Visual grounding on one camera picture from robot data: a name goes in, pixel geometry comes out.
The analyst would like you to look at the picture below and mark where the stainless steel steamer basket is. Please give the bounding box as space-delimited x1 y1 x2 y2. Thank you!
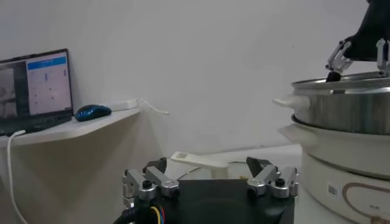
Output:
272 71 390 136

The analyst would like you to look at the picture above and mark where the white flat adapter box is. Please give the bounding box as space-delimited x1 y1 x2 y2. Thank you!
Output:
106 98 138 112

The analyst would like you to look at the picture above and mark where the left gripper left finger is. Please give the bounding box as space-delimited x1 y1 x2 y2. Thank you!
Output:
121 156 180 209

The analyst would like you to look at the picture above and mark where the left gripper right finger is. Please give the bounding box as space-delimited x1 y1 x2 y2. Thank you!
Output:
246 156 301 199

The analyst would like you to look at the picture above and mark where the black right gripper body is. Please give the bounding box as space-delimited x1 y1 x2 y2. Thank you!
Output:
343 0 390 61

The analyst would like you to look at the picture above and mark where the white side table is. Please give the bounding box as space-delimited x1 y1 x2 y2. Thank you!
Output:
0 106 141 149

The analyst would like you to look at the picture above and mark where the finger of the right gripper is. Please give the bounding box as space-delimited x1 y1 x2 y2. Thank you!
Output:
376 38 390 77
325 39 355 83

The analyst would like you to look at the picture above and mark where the blue computer mouse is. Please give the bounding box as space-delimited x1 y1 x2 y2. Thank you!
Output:
74 104 113 122

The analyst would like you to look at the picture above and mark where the white electric pot base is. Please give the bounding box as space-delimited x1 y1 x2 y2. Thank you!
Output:
277 123 390 224

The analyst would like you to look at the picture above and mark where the thin white cable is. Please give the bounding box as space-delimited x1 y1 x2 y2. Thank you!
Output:
138 99 170 116

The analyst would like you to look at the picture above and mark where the black laptop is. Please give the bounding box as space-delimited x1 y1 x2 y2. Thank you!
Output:
0 48 74 137

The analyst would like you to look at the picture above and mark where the white laptop charging cable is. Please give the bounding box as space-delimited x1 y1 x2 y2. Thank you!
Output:
6 130 30 224

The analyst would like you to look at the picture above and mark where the left gripper wire bundle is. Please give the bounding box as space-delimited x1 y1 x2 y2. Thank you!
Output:
114 205 167 224

